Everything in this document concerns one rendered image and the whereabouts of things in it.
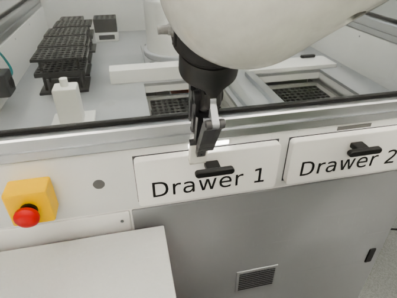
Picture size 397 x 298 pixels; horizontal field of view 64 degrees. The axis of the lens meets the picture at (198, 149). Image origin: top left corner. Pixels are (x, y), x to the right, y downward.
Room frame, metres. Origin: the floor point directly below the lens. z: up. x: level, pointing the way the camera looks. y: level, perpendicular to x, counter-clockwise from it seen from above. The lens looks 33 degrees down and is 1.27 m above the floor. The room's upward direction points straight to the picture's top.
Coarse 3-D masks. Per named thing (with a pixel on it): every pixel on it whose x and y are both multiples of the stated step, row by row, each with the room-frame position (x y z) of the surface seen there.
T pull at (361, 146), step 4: (352, 144) 0.56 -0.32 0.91; (356, 144) 0.56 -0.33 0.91; (360, 144) 0.56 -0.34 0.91; (364, 144) 0.56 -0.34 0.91; (352, 148) 0.55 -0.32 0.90; (356, 148) 0.54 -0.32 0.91; (360, 148) 0.54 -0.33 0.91; (364, 148) 0.54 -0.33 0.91; (368, 148) 0.54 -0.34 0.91; (372, 148) 0.54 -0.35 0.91; (376, 148) 0.54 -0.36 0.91; (380, 148) 0.54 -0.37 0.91; (348, 152) 0.53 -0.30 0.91; (352, 152) 0.53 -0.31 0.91; (356, 152) 0.53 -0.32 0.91; (360, 152) 0.53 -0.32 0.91; (364, 152) 0.53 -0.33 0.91; (368, 152) 0.53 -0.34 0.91; (372, 152) 0.54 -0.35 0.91; (376, 152) 0.54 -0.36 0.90; (380, 152) 0.54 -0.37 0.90; (352, 156) 0.53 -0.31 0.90; (356, 156) 0.53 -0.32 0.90
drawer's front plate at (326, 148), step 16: (384, 128) 0.59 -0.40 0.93; (304, 144) 0.54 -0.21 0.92; (320, 144) 0.55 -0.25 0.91; (336, 144) 0.56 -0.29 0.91; (368, 144) 0.58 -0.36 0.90; (384, 144) 0.58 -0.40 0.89; (288, 160) 0.54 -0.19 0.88; (304, 160) 0.54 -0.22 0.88; (320, 160) 0.55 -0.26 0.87; (336, 160) 0.56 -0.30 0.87; (352, 160) 0.57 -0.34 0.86; (368, 160) 0.58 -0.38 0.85; (384, 160) 0.59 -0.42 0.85; (288, 176) 0.54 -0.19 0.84; (304, 176) 0.55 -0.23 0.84; (320, 176) 0.55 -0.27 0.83; (336, 176) 0.56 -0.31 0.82
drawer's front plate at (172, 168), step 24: (240, 144) 0.53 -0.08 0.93; (264, 144) 0.53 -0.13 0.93; (144, 168) 0.47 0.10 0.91; (168, 168) 0.48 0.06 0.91; (192, 168) 0.49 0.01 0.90; (240, 168) 0.51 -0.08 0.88; (264, 168) 0.52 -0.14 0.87; (144, 192) 0.47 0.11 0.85; (168, 192) 0.48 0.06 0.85; (192, 192) 0.49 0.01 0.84; (216, 192) 0.50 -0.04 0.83
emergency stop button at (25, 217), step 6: (18, 210) 0.38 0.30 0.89; (24, 210) 0.38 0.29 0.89; (30, 210) 0.38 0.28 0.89; (36, 210) 0.39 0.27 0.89; (18, 216) 0.37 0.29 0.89; (24, 216) 0.38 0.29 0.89; (30, 216) 0.38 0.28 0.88; (36, 216) 0.38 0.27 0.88; (18, 222) 0.37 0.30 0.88; (24, 222) 0.37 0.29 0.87; (30, 222) 0.38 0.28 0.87; (36, 222) 0.38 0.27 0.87
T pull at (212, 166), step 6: (210, 162) 0.49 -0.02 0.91; (216, 162) 0.49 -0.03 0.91; (210, 168) 0.47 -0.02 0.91; (216, 168) 0.47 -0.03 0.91; (222, 168) 0.47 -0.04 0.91; (228, 168) 0.47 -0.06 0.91; (198, 174) 0.46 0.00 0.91; (204, 174) 0.46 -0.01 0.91; (210, 174) 0.46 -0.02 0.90; (216, 174) 0.47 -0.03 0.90; (222, 174) 0.47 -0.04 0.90
